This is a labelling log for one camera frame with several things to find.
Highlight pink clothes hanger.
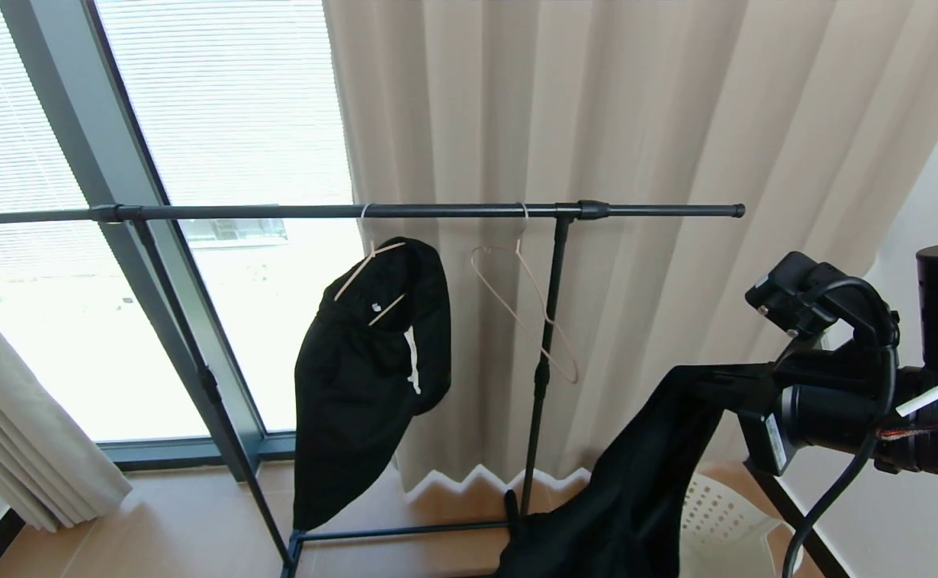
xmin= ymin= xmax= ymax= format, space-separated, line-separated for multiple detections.
xmin=470 ymin=202 xmax=579 ymax=385
xmin=332 ymin=203 xmax=409 ymax=328

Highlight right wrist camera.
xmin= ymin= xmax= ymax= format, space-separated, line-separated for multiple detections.
xmin=745 ymin=251 xmax=901 ymax=372

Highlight beige curtain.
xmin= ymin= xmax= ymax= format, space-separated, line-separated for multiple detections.
xmin=0 ymin=277 xmax=132 ymax=532
xmin=323 ymin=0 xmax=938 ymax=492

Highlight black clothes rack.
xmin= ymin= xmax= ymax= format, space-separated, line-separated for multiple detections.
xmin=0 ymin=201 xmax=746 ymax=578

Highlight black garment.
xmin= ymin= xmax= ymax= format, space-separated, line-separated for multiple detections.
xmin=493 ymin=365 xmax=762 ymax=578
xmin=292 ymin=237 xmax=452 ymax=532

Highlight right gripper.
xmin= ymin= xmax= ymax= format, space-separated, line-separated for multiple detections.
xmin=737 ymin=361 xmax=896 ymax=476

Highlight black cable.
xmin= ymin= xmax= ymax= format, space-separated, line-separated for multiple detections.
xmin=782 ymin=277 xmax=901 ymax=578

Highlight white laundry basket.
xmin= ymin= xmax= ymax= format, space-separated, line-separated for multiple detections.
xmin=681 ymin=474 xmax=794 ymax=578

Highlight window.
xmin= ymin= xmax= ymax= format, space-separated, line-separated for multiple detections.
xmin=0 ymin=0 xmax=365 ymax=470

